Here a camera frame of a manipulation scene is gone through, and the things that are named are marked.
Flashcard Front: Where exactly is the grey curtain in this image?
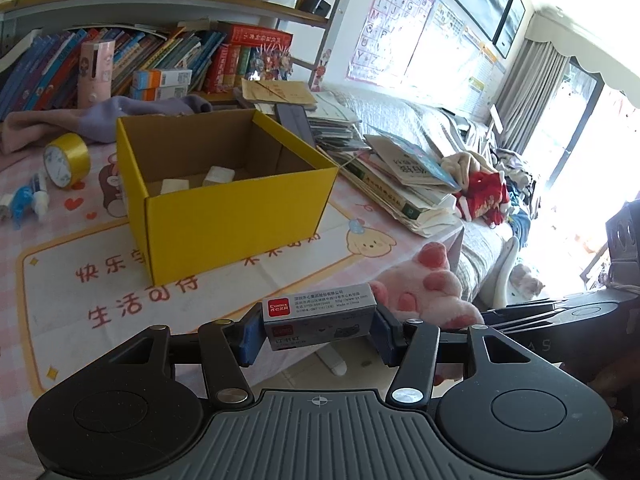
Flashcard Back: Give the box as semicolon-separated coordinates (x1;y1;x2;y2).
497;37;573;156

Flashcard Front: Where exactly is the stack of thin booklets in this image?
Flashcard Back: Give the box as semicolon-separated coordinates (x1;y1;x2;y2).
260;91;373;153

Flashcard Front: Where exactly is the white power adapter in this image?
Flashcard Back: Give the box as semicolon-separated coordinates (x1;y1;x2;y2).
202;166;236;188

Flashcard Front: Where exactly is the purple cloth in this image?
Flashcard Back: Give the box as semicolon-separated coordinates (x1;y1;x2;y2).
75;94;213;141

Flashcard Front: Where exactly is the grey covered sofa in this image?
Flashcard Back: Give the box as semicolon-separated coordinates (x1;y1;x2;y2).
320;85;536;311

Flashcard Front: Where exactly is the pink plush toy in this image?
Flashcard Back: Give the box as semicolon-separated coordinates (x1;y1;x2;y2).
370;241;486;386

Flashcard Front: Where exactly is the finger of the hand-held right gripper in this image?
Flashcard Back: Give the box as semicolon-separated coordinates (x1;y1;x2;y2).
487;312;563;336
481;299;568;320

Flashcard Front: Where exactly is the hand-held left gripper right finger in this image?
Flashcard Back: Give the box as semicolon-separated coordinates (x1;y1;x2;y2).
370;305;548;407

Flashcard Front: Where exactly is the yellow tape roll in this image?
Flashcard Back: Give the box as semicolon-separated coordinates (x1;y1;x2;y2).
42;133;92;190

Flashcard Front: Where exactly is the cream blanket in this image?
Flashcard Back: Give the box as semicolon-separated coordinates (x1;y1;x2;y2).
440;150;493;181

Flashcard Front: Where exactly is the pile of workbooks and papers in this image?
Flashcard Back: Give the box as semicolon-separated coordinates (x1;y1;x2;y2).
320;132;466;236

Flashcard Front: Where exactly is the red and white garment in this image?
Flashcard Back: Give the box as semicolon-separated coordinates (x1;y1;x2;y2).
452;169;512;226

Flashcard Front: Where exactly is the red boxed book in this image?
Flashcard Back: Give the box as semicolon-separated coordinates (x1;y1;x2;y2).
207;44;231;93
225;46;243;90

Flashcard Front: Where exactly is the calendar wall poster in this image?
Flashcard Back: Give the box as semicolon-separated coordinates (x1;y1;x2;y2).
430;0;506;116

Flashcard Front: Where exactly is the pink cartoon tumbler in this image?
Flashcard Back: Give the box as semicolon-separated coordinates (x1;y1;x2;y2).
77;40;117;110

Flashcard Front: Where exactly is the pink cloth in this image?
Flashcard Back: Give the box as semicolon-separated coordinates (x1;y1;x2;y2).
0;107;91;156

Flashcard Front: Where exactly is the orange and white carton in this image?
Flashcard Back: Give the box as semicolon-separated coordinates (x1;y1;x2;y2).
131;85;190;102
132;68;193;88

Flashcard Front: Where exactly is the brown paper envelope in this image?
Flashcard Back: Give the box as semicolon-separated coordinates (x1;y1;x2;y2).
241;77;318;107

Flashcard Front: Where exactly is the small grey staple box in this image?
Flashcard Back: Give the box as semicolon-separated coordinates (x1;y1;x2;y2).
260;282;379;352

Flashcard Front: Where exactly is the white bookshelf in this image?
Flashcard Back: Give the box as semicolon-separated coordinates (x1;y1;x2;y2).
0;0;358;106

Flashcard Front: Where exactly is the row of blue picture books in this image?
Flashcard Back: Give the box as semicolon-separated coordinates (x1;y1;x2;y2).
0;27;228;121

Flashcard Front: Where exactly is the white scalloped curtain valance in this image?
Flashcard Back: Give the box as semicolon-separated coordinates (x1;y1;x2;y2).
525;5;640;111

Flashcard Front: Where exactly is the thick red dictionary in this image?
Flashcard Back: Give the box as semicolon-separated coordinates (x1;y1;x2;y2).
220;22;294;53

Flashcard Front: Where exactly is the alphabet wall poster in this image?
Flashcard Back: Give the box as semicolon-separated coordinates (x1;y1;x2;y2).
347;0;435;86

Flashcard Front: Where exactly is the colourful character standee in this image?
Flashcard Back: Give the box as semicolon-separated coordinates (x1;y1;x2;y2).
247;42;293;81

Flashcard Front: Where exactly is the yellow cardboard box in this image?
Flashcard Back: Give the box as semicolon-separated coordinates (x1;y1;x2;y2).
116;109;340;286

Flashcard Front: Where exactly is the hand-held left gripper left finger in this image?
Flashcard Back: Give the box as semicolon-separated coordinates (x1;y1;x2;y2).
102;305;264;407

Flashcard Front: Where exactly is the cartoon deer sticker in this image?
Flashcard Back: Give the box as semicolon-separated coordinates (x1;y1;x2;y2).
315;49;333;86

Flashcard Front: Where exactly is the pile of mixed clothes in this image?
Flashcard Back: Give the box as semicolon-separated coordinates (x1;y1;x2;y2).
495;150;538;251

